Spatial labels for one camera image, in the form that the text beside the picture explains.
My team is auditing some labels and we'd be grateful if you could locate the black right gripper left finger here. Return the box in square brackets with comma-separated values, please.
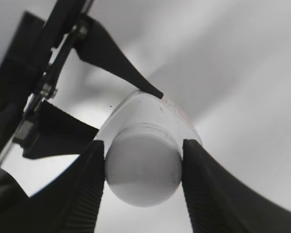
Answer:
[0, 140, 105, 233]

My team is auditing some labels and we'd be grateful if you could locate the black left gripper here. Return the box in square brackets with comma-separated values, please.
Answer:
[0, 0, 99, 169]

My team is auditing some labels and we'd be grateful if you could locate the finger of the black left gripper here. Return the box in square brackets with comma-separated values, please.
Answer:
[74, 16, 163, 99]

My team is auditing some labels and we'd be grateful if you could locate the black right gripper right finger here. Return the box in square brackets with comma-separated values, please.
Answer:
[182, 139, 291, 233]

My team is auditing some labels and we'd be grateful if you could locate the white yili yogurt bottle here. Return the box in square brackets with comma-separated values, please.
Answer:
[95, 91, 202, 152]

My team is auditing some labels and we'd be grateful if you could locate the white round bottle cap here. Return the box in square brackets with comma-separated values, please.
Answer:
[105, 123, 182, 207]

